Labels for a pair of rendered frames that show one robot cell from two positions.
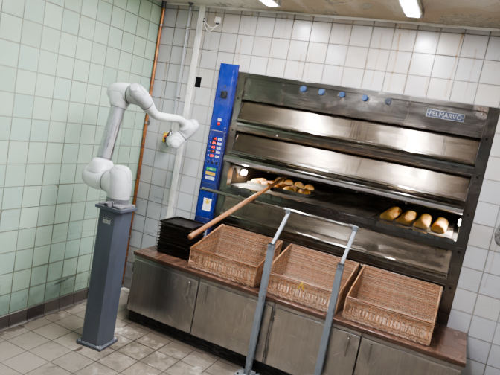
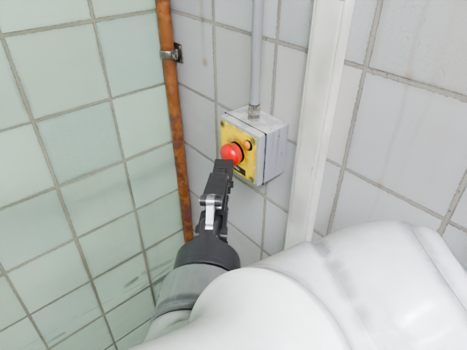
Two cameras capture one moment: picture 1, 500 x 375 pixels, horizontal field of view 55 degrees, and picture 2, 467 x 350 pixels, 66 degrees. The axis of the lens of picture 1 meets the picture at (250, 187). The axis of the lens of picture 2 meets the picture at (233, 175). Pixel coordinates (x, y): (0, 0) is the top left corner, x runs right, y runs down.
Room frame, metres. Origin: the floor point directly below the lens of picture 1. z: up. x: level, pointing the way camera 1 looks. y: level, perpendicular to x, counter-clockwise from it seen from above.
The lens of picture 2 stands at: (3.67, 0.56, 1.79)
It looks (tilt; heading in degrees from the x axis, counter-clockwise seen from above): 36 degrees down; 26
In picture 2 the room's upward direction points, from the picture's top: straight up
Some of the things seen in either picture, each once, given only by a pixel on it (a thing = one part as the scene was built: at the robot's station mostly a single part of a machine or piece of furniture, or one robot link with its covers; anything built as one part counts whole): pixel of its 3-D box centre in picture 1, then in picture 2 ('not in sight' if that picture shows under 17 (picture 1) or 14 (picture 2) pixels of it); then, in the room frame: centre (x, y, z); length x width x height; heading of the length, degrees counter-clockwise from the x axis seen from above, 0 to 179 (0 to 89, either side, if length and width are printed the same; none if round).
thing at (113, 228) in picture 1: (106, 274); not in sight; (3.23, 0.87, 0.50); 0.21 x 0.21 x 1.00; 71
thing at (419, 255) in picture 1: (326, 230); not in sight; (3.62, -0.63, 1.02); 1.79 x 0.11 x 0.19; 67
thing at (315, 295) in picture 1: (311, 276); not in sight; (3.36, -0.55, 0.72); 0.56 x 0.49 x 0.28; 66
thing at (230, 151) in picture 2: not in sight; (232, 153); (4.13, 0.78, 1.46); 0.04 x 0.04 x 0.04; 67
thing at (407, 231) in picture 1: (330, 212); not in sight; (3.64, -0.64, 1.16); 1.80 x 0.06 x 0.04; 67
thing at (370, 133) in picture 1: (347, 129); not in sight; (3.62, -0.63, 1.80); 1.79 x 0.11 x 0.19; 67
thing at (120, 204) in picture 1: (115, 202); not in sight; (3.21, 0.88, 1.03); 0.22 x 0.18 x 0.06; 161
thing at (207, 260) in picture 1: (236, 253); not in sight; (3.60, 0.01, 0.72); 0.56 x 0.49 x 0.28; 67
